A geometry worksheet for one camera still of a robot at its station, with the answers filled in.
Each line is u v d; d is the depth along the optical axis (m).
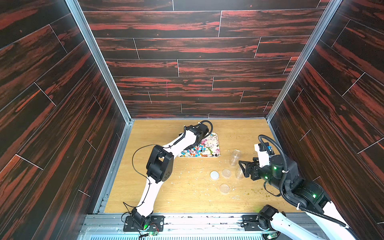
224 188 0.86
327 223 0.38
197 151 1.01
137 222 0.65
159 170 0.56
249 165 0.56
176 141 0.61
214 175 0.89
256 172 0.56
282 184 0.45
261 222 0.65
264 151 0.53
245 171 0.58
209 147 1.03
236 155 0.89
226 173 0.91
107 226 0.73
